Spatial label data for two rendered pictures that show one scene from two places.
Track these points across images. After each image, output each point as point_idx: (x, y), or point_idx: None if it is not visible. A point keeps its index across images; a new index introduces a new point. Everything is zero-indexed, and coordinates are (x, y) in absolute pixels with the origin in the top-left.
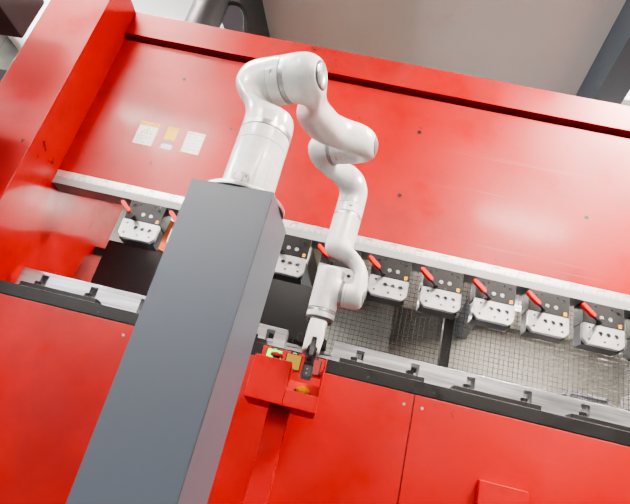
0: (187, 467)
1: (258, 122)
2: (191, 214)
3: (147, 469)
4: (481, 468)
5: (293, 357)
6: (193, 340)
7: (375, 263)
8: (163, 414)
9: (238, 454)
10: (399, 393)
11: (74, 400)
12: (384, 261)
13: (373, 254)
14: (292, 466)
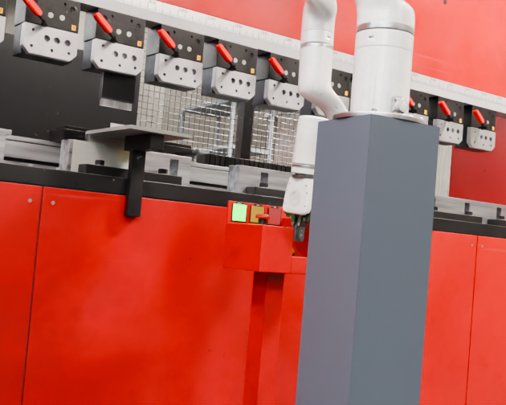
0: (420, 388)
1: (402, 30)
2: (379, 157)
3: (395, 398)
4: None
5: (257, 210)
6: (405, 286)
7: (279, 68)
8: (397, 353)
9: (189, 313)
10: None
11: None
12: (280, 62)
13: (267, 52)
14: (238, 312)
